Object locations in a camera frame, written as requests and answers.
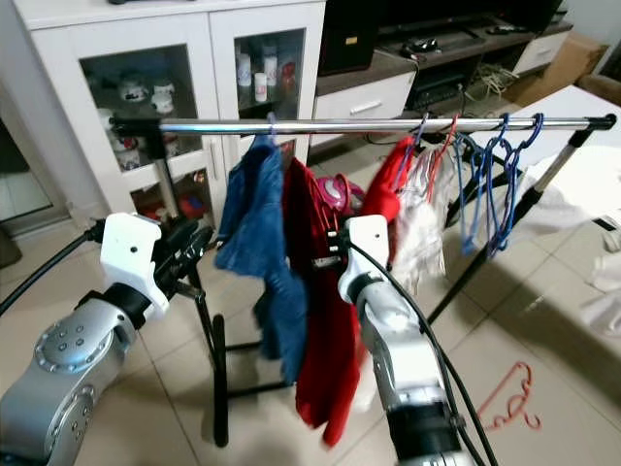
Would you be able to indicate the white striped garment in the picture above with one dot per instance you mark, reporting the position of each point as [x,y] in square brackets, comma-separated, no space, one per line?
[422,233]

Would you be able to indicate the red hanger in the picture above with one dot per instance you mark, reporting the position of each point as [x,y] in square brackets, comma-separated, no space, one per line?
[509,398]
[451,146]

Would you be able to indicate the blue hanger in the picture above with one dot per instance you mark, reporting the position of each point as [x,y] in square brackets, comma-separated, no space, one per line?
[509,184]
[415,146]
[475,194]

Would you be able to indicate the black television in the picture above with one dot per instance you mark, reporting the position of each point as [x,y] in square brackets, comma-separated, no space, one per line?
[466,10]

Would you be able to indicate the white patched jeans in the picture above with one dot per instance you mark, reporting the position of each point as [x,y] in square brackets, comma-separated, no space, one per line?
[604,301]

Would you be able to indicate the chrome and black clothes rack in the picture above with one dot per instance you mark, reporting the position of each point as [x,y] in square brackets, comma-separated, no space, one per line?
[349,125]

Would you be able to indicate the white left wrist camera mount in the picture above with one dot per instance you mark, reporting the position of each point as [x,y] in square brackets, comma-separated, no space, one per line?
[131,257]

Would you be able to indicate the blue denim garment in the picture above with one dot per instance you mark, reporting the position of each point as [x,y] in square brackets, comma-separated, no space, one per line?
[257,233]

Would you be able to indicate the plain red garment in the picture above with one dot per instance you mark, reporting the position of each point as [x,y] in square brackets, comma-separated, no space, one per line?
[393,180]

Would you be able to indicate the red printed shirt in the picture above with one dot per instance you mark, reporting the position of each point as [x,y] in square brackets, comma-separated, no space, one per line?
[325,340]

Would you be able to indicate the brown cardboard carton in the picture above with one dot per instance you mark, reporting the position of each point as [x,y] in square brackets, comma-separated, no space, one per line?
[563,68]

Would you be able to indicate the grey television stand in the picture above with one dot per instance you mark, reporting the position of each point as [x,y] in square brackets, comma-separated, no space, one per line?
[364,97]

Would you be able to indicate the purple hanger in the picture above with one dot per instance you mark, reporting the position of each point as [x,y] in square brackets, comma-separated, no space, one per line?
[270,128]

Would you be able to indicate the black speaker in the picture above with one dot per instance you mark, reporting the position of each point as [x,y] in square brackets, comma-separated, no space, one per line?
[347,34]

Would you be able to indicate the white teapot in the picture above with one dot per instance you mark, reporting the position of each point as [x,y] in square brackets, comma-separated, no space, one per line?
[136,89]

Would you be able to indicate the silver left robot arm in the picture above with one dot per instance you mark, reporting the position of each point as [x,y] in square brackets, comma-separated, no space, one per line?
[68,369]

